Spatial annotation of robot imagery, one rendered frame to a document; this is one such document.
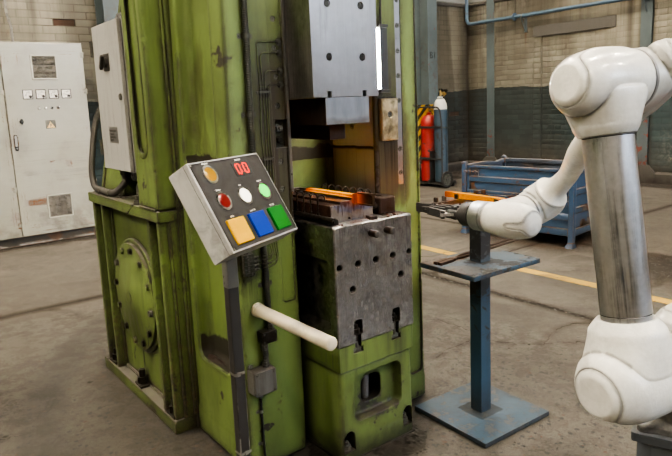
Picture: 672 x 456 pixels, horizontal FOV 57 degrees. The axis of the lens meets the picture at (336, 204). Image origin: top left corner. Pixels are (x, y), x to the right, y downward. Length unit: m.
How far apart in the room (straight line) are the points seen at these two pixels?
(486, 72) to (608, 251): 10.20
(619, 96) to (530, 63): 9.62
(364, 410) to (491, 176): 3.90
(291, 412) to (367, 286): 0.58
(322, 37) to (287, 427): 1.46
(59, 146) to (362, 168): 5.04
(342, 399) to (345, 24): 1.36
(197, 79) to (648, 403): 1.84
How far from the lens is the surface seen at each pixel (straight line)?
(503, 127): 11.24
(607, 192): 1.33
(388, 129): 2.53
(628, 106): 1.32
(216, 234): 1.70
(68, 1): 8.03
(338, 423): 2.44
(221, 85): 2.16
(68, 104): 7.25
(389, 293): 2.38
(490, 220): 1.79
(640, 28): 9.97
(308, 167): 2.72
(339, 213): 2.24
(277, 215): 1.88
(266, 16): 2.24
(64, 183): 7.25
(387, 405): 2.57
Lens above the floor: 1.35
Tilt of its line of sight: 9 degrees down
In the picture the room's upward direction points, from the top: 3 degrees counter-clockwise
